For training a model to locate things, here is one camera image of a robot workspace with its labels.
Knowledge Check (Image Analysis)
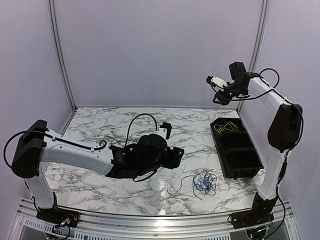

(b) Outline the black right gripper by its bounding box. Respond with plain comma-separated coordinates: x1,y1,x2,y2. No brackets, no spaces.
212,81,246,106

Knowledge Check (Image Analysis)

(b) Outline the yellow cable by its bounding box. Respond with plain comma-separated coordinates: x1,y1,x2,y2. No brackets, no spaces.
214,122,233,135
223,121,240,131

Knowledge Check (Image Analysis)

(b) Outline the blue cable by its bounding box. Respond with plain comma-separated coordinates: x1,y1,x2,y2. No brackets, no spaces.
167,171,218,197

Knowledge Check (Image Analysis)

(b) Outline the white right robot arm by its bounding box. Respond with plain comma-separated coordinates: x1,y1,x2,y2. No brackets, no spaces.
206,61,304,224

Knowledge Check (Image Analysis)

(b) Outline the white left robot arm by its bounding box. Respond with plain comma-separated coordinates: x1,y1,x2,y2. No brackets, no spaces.
3,119,185,223

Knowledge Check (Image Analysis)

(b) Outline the black bin far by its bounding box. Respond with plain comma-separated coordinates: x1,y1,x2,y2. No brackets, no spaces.
210,117,248,140

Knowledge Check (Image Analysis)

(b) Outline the black bin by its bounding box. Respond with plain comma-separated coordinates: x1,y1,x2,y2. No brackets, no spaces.
219,148,264,180
214,131,259,160
210,117,248,140

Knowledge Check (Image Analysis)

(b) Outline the black bin middle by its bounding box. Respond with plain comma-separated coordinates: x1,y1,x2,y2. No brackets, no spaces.
214,131,259,160

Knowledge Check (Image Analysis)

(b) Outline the black bin near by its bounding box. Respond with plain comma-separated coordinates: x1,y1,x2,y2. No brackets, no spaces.
219,148,264,180

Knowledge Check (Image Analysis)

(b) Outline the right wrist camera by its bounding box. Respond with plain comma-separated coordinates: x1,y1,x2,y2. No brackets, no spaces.
206,75,228,89

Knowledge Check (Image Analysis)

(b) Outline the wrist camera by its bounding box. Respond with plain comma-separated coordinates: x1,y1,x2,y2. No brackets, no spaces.
156,122,172,140
206,75,228,89

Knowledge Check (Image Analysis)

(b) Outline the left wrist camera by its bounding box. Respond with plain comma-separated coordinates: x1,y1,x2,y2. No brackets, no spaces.
156,122,172,140

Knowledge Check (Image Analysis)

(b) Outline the right corner aluminium post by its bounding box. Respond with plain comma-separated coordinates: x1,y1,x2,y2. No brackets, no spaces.
236,0,270,113

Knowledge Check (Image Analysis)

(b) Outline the corner aluminium post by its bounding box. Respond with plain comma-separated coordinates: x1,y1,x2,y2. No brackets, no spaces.
47,0,77,112
236,0,270,113

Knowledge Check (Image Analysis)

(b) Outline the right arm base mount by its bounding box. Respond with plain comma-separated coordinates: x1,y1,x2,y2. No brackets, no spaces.
227,210,274,229

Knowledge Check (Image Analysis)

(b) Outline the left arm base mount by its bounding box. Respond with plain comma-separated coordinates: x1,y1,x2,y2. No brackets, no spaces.
36,207,80,228

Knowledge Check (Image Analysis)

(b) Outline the aluminium front rail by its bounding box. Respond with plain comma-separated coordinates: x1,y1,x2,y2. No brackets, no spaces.
8,198,301,240

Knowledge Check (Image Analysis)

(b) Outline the left corner aluminium post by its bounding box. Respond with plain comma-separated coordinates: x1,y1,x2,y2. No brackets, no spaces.
47,0,77,112

